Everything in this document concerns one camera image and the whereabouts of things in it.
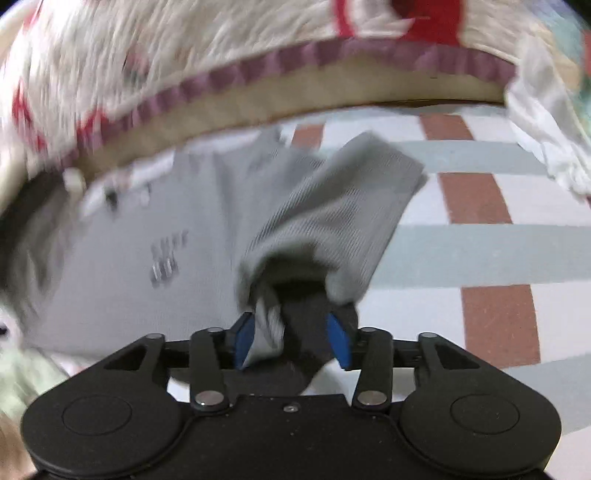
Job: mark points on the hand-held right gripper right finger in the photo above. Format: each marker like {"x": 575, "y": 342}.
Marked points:
{"x": 339, "y": 344}

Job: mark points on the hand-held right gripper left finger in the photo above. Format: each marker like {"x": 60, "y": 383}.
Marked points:
{"x": 244, "y": 341}

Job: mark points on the grey ribbed garment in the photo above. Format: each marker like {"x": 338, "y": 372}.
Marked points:
{"x": 207, "y": 221}

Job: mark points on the checked printed blanket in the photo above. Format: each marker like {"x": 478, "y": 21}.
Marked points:
{"x": 485, "y": 249}

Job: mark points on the light green cloth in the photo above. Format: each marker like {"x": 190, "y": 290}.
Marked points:
{"x": 23, "y": 378}

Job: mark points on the beige mattress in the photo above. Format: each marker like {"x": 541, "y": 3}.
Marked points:
{"x": 277, "y": 99}

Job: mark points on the white quilted bedspread purple ruffle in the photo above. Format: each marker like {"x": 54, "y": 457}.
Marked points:
{"x": 184, "y": 41}

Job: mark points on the white crumpled cloth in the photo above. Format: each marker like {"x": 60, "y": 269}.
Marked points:
{"x": 545, "y": 115}

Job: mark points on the floral quilt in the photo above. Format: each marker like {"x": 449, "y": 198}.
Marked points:
{"x": 575, "y": 41}

